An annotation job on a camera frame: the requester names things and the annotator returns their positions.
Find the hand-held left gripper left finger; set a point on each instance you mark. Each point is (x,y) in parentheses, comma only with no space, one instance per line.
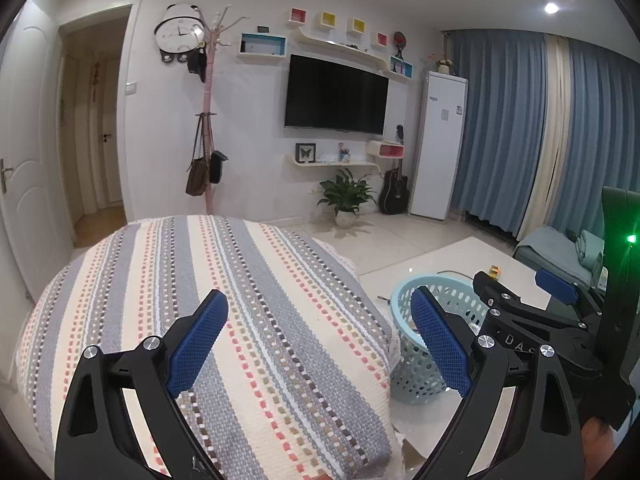
(200,340)

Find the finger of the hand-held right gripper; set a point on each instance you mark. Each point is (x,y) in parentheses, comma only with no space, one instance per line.
(525,322)
(552,282)

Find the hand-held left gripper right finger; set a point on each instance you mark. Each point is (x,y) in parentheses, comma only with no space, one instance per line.
(440,340)

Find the light blue plastic basket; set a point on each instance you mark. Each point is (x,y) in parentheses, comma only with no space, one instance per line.
(405,360)

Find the person's right hand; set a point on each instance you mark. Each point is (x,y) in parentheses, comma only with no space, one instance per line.
(595,445)

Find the blue sofa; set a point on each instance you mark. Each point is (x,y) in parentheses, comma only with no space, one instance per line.
(545,250)

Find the striped woven blanket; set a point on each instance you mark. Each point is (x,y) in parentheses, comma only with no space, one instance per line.
(250,310)

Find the small colourful toy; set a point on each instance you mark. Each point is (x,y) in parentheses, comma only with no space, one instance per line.
(494,272)

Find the white coffee table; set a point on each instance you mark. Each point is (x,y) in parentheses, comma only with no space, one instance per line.
(425,260)

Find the beige curtain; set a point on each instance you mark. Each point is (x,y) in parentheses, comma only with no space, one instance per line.
(550,150)

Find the dark acoustic guitar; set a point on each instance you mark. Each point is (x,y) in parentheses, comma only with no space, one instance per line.
(394,192)

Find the blue curtain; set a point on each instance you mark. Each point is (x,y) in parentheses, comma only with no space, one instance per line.
(500,130)
(600,125)

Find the brown hanging bag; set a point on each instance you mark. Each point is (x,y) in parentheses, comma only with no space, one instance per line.
(196,177)

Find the black hanging bag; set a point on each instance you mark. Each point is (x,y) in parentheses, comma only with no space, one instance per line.
(217,167)

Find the potted green plant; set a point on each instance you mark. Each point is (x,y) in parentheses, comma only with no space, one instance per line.
(345,192)

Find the white refrigerator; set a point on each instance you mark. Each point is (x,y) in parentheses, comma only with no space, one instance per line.
(437,150)

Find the small figurine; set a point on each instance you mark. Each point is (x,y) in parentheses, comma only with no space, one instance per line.
(343,154)

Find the white inner door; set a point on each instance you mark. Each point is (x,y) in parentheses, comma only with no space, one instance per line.
(111,135)

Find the white door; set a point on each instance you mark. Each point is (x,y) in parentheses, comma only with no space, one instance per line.
(111,135)
(30,160)

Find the pink coat rack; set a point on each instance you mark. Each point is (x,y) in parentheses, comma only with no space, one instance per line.
(210,110)

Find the flower vase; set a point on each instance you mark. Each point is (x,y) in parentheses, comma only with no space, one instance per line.
(443,64)

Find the round ceiling light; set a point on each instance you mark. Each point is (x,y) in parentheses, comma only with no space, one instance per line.
(551,8)

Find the small fan ornament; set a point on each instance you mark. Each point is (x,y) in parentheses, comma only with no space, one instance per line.
(399,42)

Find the pink white wall box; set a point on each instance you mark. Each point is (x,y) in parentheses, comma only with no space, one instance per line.
(387,150)

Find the black picture frame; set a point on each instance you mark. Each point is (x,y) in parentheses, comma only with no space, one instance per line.
(305,153)

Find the white light switch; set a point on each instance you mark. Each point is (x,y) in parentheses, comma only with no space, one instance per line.
(131,88)

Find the blue wall cube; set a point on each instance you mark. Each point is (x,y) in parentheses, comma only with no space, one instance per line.
(401,66)

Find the black wall television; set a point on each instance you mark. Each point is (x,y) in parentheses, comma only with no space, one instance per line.
(335,95)

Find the pink wall cube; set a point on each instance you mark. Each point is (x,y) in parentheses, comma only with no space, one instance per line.
(382,39)

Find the blue rectangular wall shelf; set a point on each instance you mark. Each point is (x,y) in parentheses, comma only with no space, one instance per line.
(264,45)

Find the curved white wall shelf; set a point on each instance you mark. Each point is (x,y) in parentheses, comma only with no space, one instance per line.
(345,49)

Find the panda wall clock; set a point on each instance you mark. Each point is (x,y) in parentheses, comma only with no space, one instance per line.
(175,32)

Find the yellow wall cube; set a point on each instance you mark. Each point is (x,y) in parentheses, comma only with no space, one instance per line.
(328,20)
(358,26)

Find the red wall cube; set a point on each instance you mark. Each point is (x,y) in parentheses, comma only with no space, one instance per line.
(297,16)

